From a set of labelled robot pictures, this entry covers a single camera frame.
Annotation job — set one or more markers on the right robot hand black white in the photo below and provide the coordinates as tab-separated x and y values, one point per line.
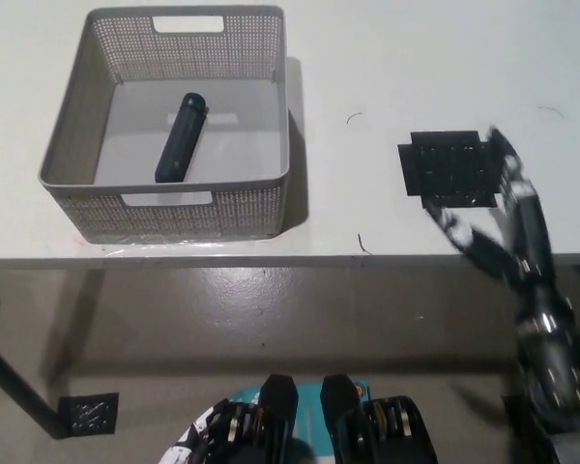
527	232

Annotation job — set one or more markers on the black square stand base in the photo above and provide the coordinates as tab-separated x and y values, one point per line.
449	169

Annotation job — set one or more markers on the black floor plate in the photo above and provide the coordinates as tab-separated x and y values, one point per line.
89	413

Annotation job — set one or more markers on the grey perforated plastic basket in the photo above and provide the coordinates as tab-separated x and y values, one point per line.
174	212

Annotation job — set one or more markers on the robot body black teal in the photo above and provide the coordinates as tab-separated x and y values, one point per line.
290	425

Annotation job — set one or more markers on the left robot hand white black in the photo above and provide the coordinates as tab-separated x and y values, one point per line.
212	420

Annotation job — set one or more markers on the clear plastic tape strip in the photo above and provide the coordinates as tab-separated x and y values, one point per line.
150	241

